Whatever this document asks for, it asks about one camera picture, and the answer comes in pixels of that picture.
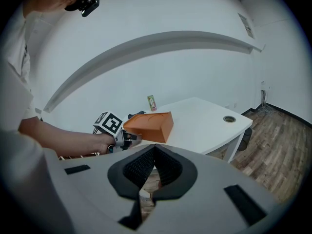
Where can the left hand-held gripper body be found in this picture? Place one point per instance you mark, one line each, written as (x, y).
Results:
(109, 123)

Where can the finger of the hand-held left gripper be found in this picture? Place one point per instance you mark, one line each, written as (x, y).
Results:
(134, 136)
(132, 145)

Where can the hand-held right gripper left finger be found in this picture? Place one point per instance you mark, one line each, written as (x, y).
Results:
(97, 191)

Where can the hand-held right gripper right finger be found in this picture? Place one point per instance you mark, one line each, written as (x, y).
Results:
(207, 199)

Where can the orange wooden box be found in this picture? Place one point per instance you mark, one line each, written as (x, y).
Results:
(146, 121)

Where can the person's left forearm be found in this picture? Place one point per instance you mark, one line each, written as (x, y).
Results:
(73, 140)

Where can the black zip pouch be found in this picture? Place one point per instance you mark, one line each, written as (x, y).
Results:
(136, 114)

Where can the green drink can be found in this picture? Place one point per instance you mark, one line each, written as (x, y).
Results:
(152, 103)

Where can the white square table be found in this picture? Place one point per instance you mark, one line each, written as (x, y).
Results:
(202, 128)

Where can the black mesh waste bin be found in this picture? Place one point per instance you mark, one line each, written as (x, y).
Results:
(245, 139)

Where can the person's white shirt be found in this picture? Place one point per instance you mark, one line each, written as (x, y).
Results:
(14, 106)

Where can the black head-mounted camera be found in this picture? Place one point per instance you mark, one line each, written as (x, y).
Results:
(89, 7)

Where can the white wall junction box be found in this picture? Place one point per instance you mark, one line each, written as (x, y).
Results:
(265, 85)

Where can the wall poster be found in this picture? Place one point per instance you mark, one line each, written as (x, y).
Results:
(246, 24)

